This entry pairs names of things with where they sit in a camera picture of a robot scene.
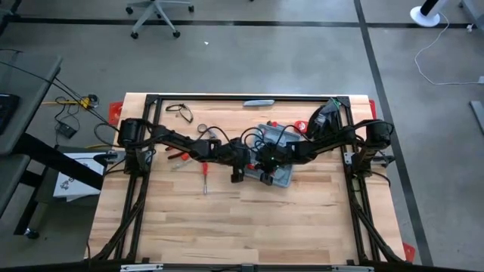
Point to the black clamp with grey bracket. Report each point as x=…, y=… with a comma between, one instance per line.
x=109, y=155

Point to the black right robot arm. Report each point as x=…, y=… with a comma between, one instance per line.
x=332, y=141

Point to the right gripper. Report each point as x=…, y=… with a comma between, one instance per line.
x=274, y=155

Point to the small white plug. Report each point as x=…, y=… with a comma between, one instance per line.
x=470, y=27

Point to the silver rail bracket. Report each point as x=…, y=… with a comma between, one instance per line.
x=351, y=269
x=141, y=267

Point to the white round-base floor stand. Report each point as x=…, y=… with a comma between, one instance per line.
x=423, y=19

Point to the grey metal table leg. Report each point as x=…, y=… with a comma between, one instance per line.
x=474, y=7

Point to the grey plastic tool case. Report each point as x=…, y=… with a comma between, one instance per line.
x=283, y=175

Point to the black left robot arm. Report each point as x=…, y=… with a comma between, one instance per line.
x=177, y=140

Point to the black table edge rail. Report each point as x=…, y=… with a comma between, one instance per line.
x=208, y=269

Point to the clear safety glasses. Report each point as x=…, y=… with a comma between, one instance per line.
x=177, y=107

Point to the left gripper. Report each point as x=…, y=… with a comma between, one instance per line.
x=237, y=153

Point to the red tape measure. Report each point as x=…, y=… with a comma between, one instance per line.
x=301, y=124

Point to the office chair base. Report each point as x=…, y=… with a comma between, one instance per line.
x=155, y=9

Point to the black work gloves pair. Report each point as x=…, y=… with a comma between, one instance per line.
x=323, y=115

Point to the red bit holder strip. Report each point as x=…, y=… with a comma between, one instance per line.
x=251, y=166

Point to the grey metal floor foot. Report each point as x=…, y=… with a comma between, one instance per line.
x=478, y=113

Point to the black tape roll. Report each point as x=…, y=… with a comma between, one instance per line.
x=199, y=128

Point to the black side table legs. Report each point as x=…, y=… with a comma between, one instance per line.
x=56, y=158

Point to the black keyboard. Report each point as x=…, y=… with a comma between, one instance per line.
x=7, y=111

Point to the black aluminium table frame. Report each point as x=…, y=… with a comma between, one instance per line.
x=211, y=97

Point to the white cardboard box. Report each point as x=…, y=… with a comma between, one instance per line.
x=75, y=181

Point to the low grey side table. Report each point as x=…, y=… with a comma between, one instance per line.
x=11, y=181

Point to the grey utility knife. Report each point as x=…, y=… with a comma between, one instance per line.
x=259, y=102

